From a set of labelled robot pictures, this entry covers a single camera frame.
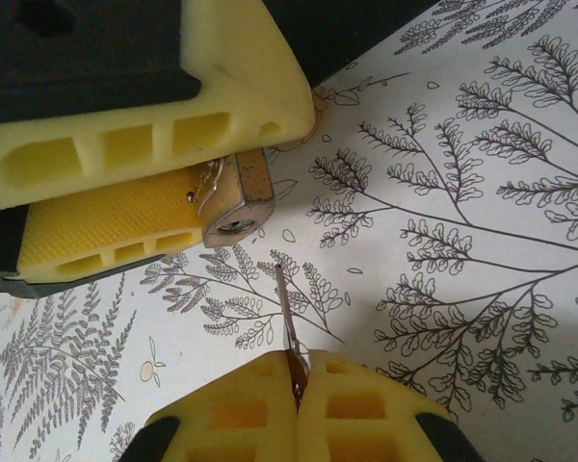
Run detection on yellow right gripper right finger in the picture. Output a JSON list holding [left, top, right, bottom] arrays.
[[297, 347, 473, 462]]

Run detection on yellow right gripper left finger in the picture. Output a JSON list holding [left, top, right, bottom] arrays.
[[119, 349, 303, 462]]

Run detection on small brass padlock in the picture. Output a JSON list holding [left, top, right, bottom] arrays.
[[185, 147, 276, 250]]

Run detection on small silver key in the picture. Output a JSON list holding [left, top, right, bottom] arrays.
[[274, 262, 315, 411]]

